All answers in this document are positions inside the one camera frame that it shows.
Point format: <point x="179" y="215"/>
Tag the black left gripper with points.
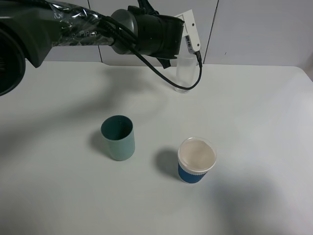
<point x="158" y="36"/>

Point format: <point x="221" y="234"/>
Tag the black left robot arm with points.
<point x="29" y="29"/>

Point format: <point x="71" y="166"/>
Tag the teal plastic cup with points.
<point x="118" y="133"/>

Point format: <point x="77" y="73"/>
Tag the blue paper cup with lid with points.
<point x="196" y="156"/>

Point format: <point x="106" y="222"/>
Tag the tall clear drinking glass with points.
<point x="185" y="70"/>

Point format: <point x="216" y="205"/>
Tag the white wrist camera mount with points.
<point x="190" y="32"/>

